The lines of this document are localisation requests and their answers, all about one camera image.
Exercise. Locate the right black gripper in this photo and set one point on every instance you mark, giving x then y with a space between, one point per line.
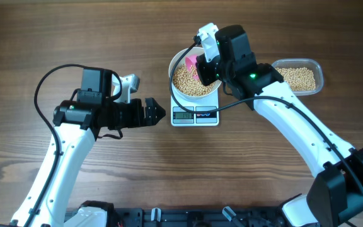
205 77

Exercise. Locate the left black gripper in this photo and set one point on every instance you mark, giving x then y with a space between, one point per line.
137 120

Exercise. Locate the pink measuring scoop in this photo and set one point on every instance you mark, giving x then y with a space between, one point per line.
190 62

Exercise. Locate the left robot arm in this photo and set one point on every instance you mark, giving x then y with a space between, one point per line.
75 128

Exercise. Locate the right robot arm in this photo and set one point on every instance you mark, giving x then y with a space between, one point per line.
336 194

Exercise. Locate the white digital kitchen scale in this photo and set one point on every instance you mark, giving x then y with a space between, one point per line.
198 107

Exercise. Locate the soybeans in bowl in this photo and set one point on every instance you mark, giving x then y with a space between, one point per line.
186 80

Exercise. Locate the soybeans pile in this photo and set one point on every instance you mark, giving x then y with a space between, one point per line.
299 79

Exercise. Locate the clear plastic container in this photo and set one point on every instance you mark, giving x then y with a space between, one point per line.
308 63

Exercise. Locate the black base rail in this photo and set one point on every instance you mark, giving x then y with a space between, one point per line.
137 217

